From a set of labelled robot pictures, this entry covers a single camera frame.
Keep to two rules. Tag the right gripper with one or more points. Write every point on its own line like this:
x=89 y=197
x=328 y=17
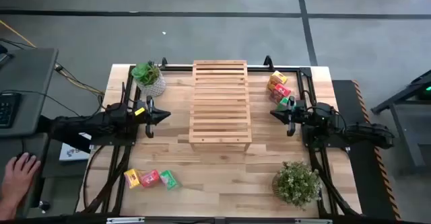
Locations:
x=301 y=115

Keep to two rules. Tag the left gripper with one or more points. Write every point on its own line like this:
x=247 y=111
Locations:
x=139 y=116

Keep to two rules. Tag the green Apple Jacks box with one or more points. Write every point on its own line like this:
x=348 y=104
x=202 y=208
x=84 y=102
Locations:
x=283 y=103
x=169 y=179

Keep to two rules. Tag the red Froot Loops box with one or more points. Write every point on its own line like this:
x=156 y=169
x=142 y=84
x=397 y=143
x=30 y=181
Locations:
x=149 y=178
x=280 y=92

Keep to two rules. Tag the yellow cereal box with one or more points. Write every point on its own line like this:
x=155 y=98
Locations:
x=132 y=178
x=277 y=78

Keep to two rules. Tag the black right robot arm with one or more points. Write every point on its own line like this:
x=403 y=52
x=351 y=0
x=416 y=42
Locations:
x=363 y=135

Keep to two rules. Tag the person's forearm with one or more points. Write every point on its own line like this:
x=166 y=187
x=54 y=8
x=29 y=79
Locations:
x=6 y=210

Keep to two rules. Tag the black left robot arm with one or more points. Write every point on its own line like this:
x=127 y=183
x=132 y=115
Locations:
x=84 y=128

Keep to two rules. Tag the wooden slatted shelf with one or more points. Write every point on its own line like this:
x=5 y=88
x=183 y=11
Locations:
x=220 y=116

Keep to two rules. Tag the succulent in white patterned pot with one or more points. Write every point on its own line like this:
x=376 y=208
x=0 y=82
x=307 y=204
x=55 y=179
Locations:
x=148 y=77

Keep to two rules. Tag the bushy plant in ribbed pot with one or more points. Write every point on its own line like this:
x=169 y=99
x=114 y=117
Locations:
x=296 y=183

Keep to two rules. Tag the white printed box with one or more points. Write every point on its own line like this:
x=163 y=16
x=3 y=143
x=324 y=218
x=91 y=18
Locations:
x=72 y=153

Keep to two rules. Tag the black hazard-striped floor mat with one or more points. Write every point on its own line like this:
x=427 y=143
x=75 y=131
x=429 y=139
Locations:
x=362 y=183

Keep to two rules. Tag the black-legged workbench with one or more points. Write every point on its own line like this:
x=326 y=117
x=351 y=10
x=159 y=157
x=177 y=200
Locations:
x=404 y=133

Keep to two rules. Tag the grey desk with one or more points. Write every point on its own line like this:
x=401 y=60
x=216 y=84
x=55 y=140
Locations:
x=30 y=76

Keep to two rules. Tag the desk caster wheel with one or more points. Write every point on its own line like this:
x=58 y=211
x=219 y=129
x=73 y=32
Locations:
x=44 y=206

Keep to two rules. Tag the black computer tower green lights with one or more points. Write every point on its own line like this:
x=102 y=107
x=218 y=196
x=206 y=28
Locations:
x=426 y=91

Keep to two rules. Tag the black keyboard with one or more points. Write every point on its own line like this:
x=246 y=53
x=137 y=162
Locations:
x=8 y=109

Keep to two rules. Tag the person's hand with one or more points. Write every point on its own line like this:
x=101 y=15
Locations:
x=20 y=180

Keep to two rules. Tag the small black desk device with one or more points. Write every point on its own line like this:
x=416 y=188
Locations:
x=5 y=57

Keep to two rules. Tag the silver metal bracket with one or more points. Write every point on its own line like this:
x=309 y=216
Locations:
x=125 y=220
x=314 y=221

